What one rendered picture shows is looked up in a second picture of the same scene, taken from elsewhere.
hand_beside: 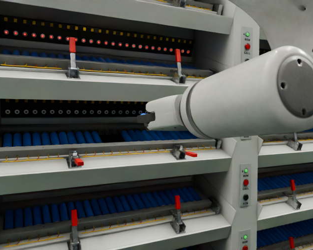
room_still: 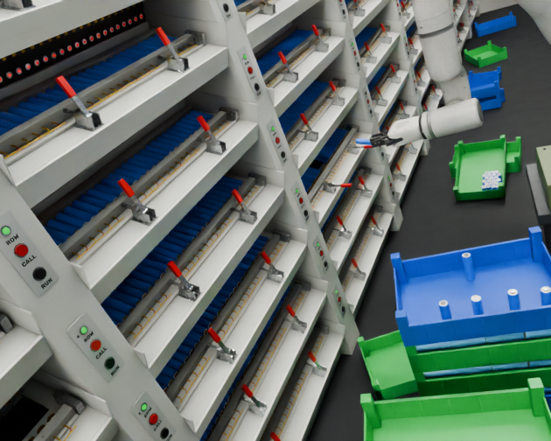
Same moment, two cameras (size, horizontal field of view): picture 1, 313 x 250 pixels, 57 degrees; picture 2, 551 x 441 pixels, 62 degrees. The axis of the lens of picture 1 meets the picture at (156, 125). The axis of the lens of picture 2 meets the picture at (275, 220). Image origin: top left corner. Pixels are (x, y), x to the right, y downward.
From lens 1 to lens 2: 1.24 m
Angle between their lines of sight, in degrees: 37
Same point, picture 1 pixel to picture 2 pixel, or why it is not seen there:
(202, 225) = (373, 185)
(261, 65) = (472, 111)
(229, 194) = (375, 157)
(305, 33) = (461, 82)
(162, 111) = (410, 136)
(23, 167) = (319, 207)
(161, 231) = (363, 201)
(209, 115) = (447, 130)
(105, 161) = (336, 179)
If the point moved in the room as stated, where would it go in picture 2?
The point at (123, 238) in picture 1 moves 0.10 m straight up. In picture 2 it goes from (355, 217) to (347, 194)
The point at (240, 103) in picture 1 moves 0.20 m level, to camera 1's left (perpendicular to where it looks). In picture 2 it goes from (465, 124) to (422, 159)
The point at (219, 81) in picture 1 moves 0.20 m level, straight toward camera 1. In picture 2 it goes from (449, 117) to (509, 128)
